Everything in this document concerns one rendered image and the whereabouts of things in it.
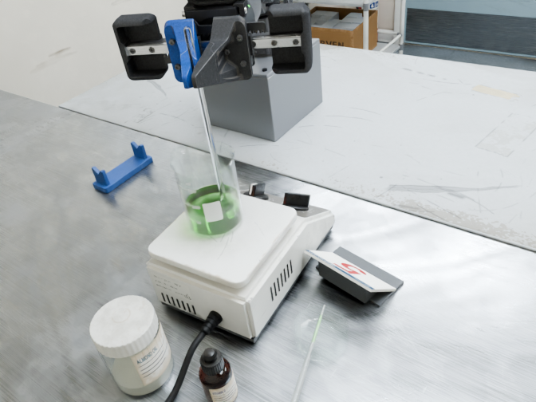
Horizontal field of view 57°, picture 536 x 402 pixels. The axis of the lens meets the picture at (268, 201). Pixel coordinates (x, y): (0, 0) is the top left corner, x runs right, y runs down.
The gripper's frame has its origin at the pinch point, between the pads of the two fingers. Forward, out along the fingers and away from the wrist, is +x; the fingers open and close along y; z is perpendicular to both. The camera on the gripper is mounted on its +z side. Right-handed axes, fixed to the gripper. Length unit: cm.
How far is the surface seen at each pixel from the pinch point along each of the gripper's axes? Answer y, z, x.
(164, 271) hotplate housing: -5.9, -19.0, 6.9
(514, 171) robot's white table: 35.0, -25.5, -19.7
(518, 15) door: 107, -92, -271
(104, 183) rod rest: -24.5, -24.7, -16.0
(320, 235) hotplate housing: 9.3, -23.1, -3.3
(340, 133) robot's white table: 10.9, -25.8, -31.1
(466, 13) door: 80, -93, -285
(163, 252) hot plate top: -5.7, -16.8, 6.3
